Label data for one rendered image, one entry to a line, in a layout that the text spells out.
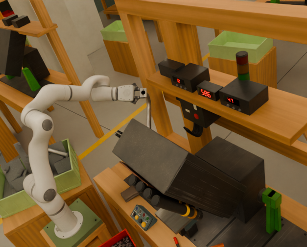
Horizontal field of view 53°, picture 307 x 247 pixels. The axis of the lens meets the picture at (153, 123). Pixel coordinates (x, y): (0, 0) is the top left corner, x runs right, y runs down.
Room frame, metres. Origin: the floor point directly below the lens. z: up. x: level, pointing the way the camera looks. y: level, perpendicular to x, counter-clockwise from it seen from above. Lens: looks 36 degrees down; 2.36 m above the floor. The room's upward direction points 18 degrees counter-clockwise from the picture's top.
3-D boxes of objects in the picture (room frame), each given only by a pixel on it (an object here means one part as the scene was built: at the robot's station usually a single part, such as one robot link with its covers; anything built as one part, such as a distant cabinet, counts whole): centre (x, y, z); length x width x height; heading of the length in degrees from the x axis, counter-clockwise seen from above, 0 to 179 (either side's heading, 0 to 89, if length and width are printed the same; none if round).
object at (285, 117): (1.24, -0.36, 1.52); 0.90 x 0.25 x 0.04; 28
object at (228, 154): (1.08, -0.30, 1.07); 0.30 x 0.18 x 0.34; 28
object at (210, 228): (1.12, -0.13, 0.89); 1.10 x 0.42 x 0.02; 28
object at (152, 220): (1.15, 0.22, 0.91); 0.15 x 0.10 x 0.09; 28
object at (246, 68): (1.15, -0.45, 1.67); 0.05 x 0.05 x 0.05
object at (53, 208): (1.32, 0.73, 1.18); 0.19 x 0.12 x 0.24; 39
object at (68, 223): (1.30, 0.70, 0.97); 0.19 x 0.19 x 0.18
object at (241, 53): (1.15, -0.45, 1.71); 0.05 x 0.05 x 0.04
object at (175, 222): (1.00, -0.08, 1.11); 0.39 x 0.16 x 0.03; 118
